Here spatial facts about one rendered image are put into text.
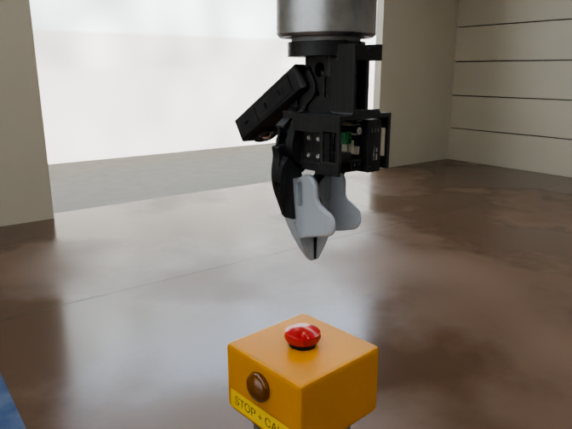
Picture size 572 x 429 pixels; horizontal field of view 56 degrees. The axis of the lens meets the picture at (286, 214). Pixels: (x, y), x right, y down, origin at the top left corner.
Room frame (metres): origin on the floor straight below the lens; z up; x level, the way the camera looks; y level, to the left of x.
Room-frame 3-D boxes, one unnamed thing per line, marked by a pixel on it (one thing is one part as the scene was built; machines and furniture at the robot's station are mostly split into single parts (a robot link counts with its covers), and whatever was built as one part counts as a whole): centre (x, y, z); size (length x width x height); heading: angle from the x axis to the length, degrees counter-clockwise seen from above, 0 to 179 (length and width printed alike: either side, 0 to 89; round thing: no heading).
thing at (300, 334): (0.53, -0.02, 1.09); 0.04 x 0.04 x 0.02
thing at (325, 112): (0.51, -0.04, 1.33); 0.09 x 0.08 x 0.12; 42
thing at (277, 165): (0.52, -0.01, 1.27); 0.05 x 0.02 x 0.09; 132
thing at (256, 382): (0.49, 0.03, 1.05); 0.03 x 0.02 x 0.03; 42
